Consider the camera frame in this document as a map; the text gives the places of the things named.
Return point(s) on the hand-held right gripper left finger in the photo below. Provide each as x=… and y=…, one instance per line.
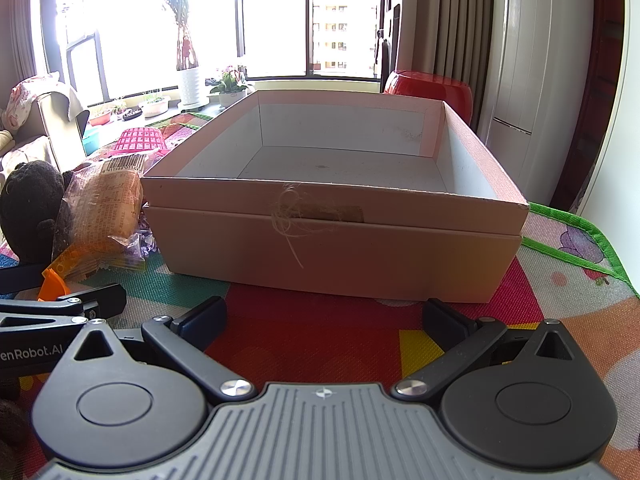
x=202, y=322

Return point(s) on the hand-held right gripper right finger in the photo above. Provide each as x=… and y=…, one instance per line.
x=445, y=322

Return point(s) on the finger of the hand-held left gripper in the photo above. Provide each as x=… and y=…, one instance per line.
x=95, y=300
x=22, y=280

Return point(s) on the orange plastic piece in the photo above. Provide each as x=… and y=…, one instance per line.
x=52, y=287

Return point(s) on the black plush toy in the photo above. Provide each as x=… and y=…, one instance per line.
x=30, y=200

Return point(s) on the purple tinsel item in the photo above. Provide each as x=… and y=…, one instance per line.
x=146, y=237

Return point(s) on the orange snack packet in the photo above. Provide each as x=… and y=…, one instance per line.
x=100, y=210

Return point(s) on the cardboard box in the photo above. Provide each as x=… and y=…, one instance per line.
x=325, y=255

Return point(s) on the colourful printed play mat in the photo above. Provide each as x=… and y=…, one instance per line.
x=320, y=332

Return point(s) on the jute twine tuft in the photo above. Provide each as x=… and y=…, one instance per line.
x=292, y=220

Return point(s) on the beige armchair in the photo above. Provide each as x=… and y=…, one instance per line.
x=50, y=130

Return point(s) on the teal plastic bin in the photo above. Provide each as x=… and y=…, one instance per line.
x=91, y=142

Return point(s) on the pink plastic basket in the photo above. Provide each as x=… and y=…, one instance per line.
x=139, y=140

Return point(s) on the red planter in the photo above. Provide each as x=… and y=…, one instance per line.
x=100, y=117

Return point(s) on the floral cloth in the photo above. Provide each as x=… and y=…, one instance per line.
x=25, y=100

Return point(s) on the dark small tray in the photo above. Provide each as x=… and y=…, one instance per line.
x=132, y=115

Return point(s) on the white planter with grass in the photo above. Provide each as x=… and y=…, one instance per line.
x=154, y=106

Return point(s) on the white pot with pink flowers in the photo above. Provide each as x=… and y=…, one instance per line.
x=231, y=91

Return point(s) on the white vase with plant stems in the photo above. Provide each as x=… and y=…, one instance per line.
x=190, y=85

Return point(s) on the red plastic stool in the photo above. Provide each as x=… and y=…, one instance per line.
x=430, y=87

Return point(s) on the light curtain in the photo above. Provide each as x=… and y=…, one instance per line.
x=30, y=15

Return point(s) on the white standing air conditioner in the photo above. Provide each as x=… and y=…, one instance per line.
x=540, y=75

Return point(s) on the brown curtain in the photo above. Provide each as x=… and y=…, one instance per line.
x=462, y=20

